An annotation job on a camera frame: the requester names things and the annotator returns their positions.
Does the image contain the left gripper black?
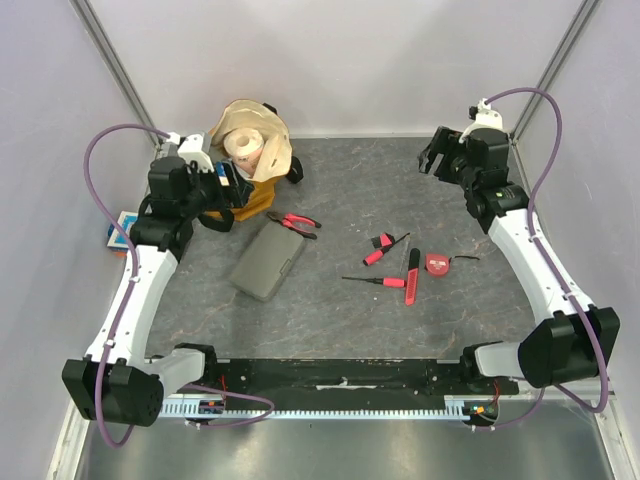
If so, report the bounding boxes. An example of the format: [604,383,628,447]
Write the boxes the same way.
[180,159,254,219]

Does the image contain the grey plastic tool case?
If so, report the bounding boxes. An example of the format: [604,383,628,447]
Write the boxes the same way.
[230,223,305,302]

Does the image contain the red black utility knife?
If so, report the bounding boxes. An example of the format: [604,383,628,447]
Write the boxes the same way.
[404,248,421,306]

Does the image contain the short red handled screwdriver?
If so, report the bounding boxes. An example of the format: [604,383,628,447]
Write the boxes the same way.
[363,248,388,266]

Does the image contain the long red handled screwdriver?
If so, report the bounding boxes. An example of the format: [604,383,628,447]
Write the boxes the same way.
[342,276,406,289]

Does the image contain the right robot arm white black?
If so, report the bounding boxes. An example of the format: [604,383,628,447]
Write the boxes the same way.
[419,126,620,394]

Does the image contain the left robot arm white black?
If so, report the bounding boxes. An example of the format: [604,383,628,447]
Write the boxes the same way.
[62,155,254,427]

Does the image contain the yellow canvas tool bag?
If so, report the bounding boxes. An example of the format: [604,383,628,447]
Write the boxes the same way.
[209,99,303,221]

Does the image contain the white tape roll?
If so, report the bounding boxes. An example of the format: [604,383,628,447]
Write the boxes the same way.
[223,127,264,170]

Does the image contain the red black pliers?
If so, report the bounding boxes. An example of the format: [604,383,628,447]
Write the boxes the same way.
[267,211,322,240]

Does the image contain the hex key set red holder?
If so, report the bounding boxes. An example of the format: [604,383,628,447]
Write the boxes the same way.
[370,232,395,249]

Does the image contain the clear voltage tester screwdriver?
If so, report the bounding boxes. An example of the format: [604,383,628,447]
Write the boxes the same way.
[399,233,411,277]

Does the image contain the red tape measure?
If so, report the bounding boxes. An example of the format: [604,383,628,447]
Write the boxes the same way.
[425,253,478,277]

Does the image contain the blue white cardboard box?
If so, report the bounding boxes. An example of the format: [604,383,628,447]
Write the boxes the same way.
[106,211,138,255]

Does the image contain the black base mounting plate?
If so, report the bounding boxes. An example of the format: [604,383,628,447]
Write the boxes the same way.
[197,359,519,410]

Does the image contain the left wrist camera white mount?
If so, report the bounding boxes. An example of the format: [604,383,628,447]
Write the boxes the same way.
[166,132,214,172]

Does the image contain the white slotted cable duct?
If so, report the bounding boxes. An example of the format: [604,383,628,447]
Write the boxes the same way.
[159,394,497,421]

